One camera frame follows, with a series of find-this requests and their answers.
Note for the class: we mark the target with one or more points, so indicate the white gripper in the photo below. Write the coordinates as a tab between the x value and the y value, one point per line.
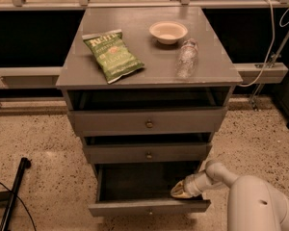
192	186

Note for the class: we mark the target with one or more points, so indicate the grey bottom drawer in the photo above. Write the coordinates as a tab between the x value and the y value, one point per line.
143	189

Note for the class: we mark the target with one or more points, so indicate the grey drawer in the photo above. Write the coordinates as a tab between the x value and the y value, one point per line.
146	121
147	152
143	189

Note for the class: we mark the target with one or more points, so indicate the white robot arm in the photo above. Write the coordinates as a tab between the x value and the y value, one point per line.
253	204

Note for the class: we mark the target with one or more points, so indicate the grey middle drawer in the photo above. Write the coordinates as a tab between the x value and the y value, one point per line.
147	152

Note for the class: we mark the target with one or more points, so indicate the grey wooden drawer cabinet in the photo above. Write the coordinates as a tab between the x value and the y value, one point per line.
156	86

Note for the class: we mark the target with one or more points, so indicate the grey top drawer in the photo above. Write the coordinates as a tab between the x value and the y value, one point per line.
146	121

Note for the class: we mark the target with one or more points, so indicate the clear plastic water bottle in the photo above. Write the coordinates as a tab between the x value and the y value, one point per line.
187	60

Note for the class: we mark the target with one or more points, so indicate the white paper bowl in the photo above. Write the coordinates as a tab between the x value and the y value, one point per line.
168	32

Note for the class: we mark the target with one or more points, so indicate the green chip bag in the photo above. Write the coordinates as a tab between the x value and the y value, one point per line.
112	54

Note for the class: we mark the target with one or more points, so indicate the black stand leg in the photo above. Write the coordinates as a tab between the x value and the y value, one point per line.
8	196

